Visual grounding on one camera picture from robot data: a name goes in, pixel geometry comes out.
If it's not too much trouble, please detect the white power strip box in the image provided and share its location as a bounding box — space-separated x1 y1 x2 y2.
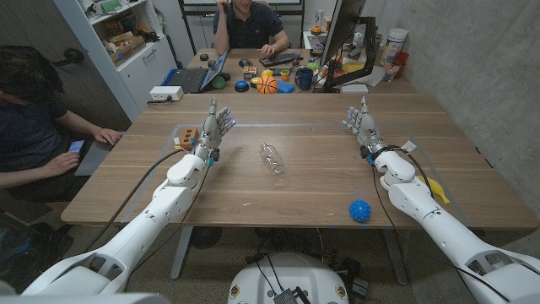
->
148 85 185 102

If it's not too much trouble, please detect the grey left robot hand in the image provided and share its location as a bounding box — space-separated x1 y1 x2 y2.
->
192 97 237 160

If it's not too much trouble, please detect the dark blue mug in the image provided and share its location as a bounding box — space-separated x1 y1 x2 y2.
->
294 67 315 91

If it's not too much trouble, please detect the blue spiky stress ball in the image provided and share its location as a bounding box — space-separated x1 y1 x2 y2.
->
348 198 373 224

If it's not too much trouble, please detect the black backpack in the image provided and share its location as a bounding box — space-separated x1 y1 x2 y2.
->
0 221 75 295

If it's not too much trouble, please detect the grey laptop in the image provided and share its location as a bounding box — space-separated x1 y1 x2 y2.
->
74 141 113 177

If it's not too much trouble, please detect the white plastic canister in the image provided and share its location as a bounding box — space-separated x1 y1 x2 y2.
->
381 28 409 67

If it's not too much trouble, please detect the black monitor stand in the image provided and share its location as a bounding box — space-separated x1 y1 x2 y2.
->
321 15 377 93

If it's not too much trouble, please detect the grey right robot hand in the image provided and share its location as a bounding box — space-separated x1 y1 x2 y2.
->
341 95 392 160

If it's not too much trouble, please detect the orange toy basketball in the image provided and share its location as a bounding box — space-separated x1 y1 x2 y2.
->
256 75 279 95

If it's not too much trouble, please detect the yellow toy banana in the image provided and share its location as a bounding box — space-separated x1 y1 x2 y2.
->
417 175 451 206

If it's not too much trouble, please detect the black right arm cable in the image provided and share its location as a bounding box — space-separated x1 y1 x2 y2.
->
370 145 511 303

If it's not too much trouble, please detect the red plastic cup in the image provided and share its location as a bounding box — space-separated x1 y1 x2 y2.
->
391 51 410 79

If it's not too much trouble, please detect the black computer monitor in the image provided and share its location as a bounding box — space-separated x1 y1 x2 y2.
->
319 0 367 68

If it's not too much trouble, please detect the white shelf cabinet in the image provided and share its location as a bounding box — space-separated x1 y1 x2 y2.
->
52 0 178 123

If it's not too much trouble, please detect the grey metal table leg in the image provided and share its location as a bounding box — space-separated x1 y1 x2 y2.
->
170 226 194 280
381 227 409 286

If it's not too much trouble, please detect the wooden brick with holes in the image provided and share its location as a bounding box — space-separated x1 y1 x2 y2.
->
176 128 200 149

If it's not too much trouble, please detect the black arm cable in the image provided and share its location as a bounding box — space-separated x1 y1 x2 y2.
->
370 145 511 303
84 147 189 254

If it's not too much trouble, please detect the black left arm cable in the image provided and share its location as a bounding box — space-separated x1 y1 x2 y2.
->
84 147 189 254

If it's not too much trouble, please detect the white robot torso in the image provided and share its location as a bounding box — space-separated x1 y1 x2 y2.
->
227 252 350 304

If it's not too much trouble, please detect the cardboard box with items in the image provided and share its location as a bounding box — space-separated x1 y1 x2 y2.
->
108 35 147 68

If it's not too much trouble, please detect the person in dark t-shirt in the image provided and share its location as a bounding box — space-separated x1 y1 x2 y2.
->
0 45 122 199

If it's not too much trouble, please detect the black computer keyboard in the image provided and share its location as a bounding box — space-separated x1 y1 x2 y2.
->
258 52 302 68

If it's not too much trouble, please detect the clear plastic bottle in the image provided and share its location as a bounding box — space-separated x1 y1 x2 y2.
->
259 142 286 176

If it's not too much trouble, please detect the person in dark polo shirt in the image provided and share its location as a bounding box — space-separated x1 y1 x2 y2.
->
212 0 291 57

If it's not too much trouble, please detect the open black laptop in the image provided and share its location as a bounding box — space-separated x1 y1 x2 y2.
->
162 50 230 95

